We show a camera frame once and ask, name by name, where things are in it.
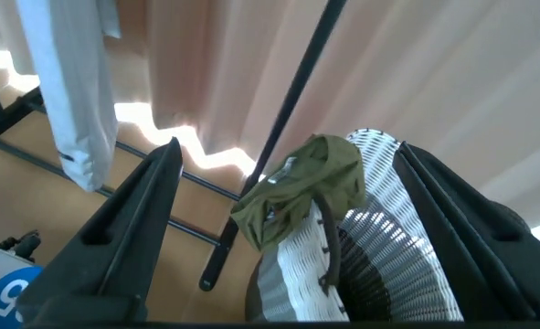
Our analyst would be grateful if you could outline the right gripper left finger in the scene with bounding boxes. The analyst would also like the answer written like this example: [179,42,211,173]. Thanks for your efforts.
[16,136,184,324]

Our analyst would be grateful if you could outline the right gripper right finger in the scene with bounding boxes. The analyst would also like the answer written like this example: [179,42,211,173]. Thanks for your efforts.
[391,140,540,322]

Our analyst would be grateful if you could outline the pale grey shorts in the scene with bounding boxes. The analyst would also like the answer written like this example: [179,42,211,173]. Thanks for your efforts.
[16,0,122,193]

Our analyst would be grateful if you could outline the green garment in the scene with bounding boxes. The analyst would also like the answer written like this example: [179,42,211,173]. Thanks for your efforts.
[230,133,367,253]

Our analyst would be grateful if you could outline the white laundry basket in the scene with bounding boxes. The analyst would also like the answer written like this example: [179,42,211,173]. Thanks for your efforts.
[244,127,465,323]

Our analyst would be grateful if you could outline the black clothes rack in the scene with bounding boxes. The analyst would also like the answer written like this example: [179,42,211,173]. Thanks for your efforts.
[0,0,348,292]

